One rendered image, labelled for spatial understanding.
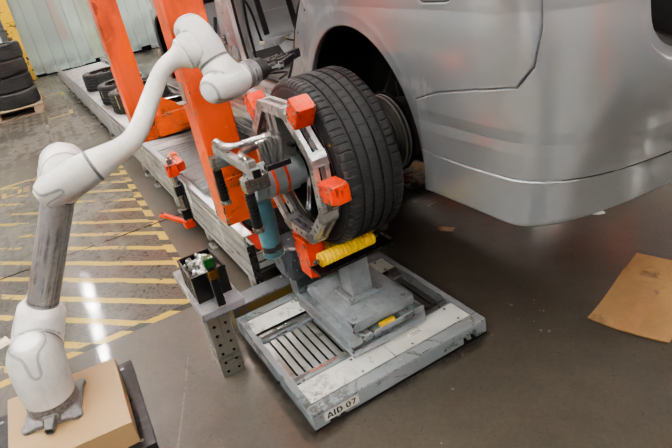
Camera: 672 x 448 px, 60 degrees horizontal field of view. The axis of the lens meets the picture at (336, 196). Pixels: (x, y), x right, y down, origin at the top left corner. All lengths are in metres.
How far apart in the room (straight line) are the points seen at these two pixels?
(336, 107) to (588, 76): 0.82
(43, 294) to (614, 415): 1.93
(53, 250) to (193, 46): 0.79
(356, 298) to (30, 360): 1.22
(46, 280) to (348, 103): 1.15
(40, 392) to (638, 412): 1.92
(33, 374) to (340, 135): 1.20
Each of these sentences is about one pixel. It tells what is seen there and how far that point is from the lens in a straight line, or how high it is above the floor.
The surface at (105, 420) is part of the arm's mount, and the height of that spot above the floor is 0.39.
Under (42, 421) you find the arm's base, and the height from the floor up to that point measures 0.43.
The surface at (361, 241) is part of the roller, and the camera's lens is 2.27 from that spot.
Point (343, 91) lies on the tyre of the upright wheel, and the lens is 2.04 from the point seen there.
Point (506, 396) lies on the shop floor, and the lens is 2.31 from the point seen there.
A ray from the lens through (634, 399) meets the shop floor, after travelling 2.34.
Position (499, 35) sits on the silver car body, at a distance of 1.60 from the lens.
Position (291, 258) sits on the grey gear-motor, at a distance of 2.62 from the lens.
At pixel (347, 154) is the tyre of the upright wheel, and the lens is 1.93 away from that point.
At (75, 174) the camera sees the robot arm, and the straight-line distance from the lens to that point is 1.81.
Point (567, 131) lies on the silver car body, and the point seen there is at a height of 1.05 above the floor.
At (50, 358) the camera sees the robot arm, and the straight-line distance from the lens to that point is 2.03.
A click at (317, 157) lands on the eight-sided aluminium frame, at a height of 0.97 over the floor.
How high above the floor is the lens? 1.61
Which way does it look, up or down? 24 degrees down
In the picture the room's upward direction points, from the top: 12 degrees counter-clockwise
